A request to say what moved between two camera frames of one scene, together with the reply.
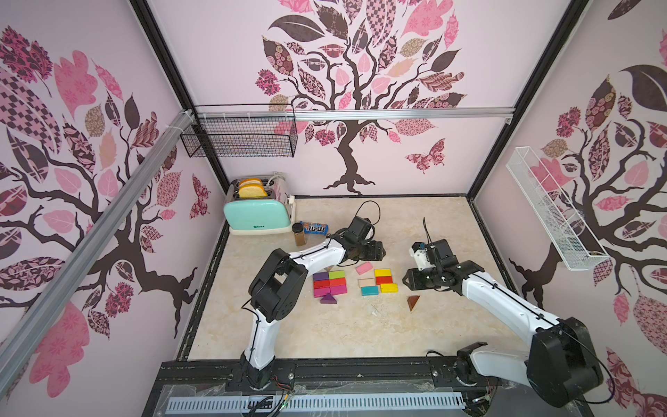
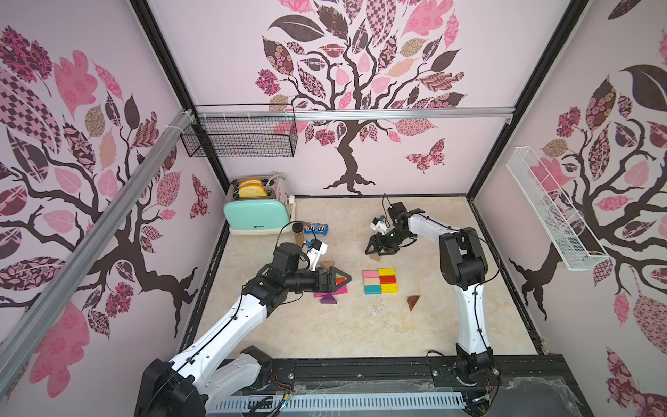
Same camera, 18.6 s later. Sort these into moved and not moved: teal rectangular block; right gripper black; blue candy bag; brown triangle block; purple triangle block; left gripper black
Moved: left gripper black; right gripper black
Not moved: teal rectangular block; blue candy bag; brown triangle block; purple triangle block
